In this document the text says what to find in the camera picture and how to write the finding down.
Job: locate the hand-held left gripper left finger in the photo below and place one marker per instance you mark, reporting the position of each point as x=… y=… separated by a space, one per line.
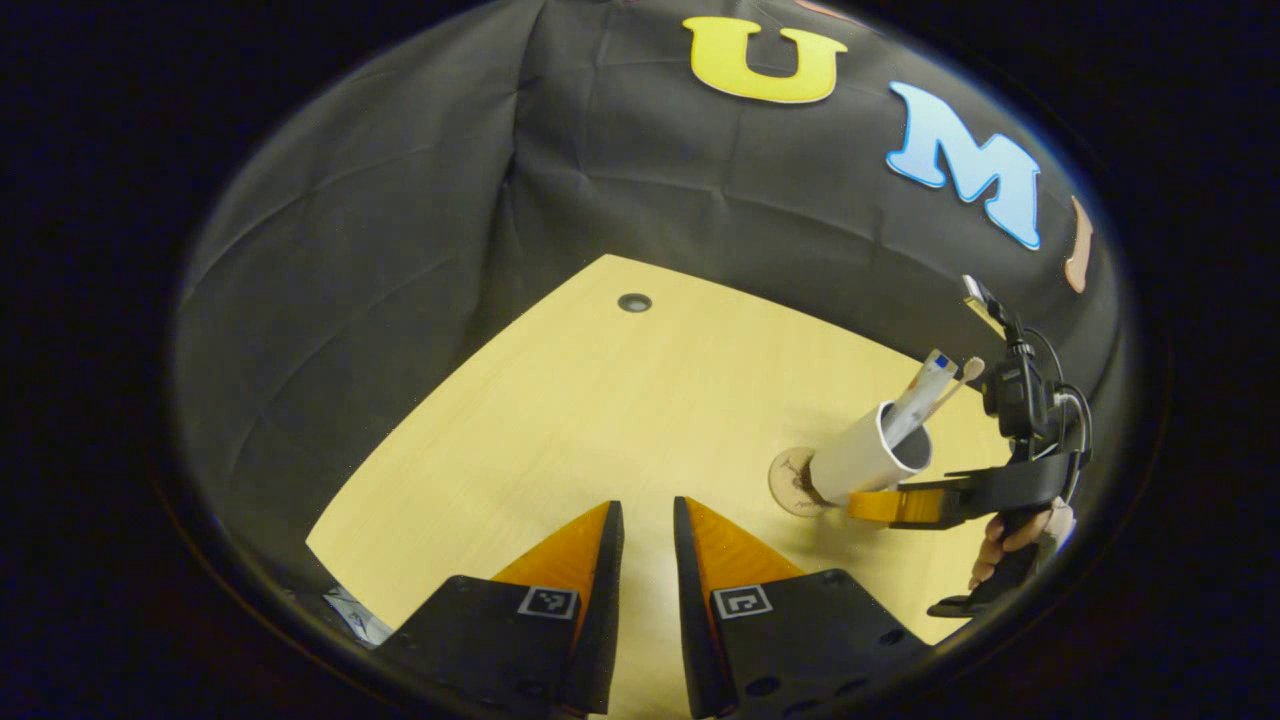
x=600 y=620

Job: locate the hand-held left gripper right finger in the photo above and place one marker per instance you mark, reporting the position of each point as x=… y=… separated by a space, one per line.
x=692 y=620

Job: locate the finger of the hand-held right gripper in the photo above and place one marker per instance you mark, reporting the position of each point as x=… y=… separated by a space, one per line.
x=960 y=495

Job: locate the wooden toothbrush with white bristles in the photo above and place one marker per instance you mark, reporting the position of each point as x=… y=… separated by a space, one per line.
x=960 y=380

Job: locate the white toothpaste tube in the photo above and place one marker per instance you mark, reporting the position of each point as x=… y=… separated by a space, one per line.
x=915 y=405

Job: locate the round wooden coaster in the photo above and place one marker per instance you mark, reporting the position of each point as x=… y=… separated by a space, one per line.
x=790 y=485

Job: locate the pale patterned object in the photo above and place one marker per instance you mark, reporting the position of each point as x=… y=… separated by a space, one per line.
x=360 y=618

